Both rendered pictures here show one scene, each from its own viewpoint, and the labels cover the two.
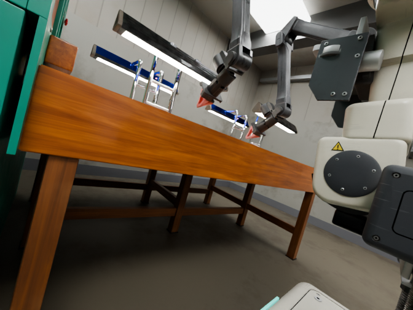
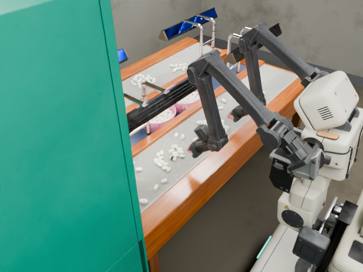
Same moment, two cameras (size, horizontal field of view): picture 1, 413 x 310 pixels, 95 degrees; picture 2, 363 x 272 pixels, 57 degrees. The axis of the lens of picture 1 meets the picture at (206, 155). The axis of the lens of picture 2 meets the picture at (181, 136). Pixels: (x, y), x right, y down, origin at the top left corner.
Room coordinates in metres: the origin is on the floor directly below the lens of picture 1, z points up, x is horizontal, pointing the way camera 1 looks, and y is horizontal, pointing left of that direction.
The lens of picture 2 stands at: (-0.44, 0.31, 1.99)
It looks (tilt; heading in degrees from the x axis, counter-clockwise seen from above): 39 degrees down; 352
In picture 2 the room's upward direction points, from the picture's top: 1 degrees counter-clockwise
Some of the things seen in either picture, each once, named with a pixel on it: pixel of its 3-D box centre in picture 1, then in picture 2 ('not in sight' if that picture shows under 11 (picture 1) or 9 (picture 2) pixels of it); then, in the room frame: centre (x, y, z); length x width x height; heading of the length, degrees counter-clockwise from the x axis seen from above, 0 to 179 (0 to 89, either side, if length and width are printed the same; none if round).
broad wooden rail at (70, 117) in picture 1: (254, 165); (241, 144); (1.03, -0.27, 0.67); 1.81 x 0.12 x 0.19; 131
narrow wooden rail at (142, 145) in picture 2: not in sight; (191, 116); (1.32, -0.01, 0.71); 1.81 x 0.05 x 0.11; 131
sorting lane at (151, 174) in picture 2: not in sight; (213, 123); (1.19, -0.13, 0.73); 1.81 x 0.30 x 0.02; 131
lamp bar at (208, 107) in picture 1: (229, 116); (190, 22); (2.00, -0.12, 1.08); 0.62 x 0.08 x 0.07; 131
